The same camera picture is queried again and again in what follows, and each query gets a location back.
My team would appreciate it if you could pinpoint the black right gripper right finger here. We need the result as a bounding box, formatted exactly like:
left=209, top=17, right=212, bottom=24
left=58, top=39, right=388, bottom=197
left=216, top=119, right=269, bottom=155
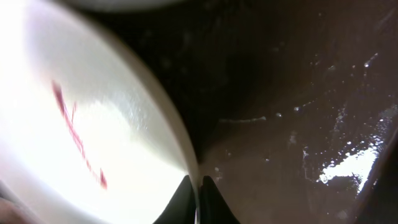
left=199, top=175, right=239, bottom=224

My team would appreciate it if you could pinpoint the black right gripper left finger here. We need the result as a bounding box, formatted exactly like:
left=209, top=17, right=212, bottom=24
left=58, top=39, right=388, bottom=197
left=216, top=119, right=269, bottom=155
left=154, top=175, right=196, bottom=224

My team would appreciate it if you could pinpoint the white stained plate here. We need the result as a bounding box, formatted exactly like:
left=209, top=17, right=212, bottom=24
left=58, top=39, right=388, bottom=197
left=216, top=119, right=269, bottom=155
left=1, top=1, right=198, bottom=223

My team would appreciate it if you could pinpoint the brown plastic tray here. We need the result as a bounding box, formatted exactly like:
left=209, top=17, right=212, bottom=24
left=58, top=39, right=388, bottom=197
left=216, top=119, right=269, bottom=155
left=90, top=0, right=397, bottom=223

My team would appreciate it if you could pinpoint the light green stained plate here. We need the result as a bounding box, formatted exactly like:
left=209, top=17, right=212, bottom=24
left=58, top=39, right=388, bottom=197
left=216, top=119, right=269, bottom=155
left=63, top=0, right=185, bottom=12

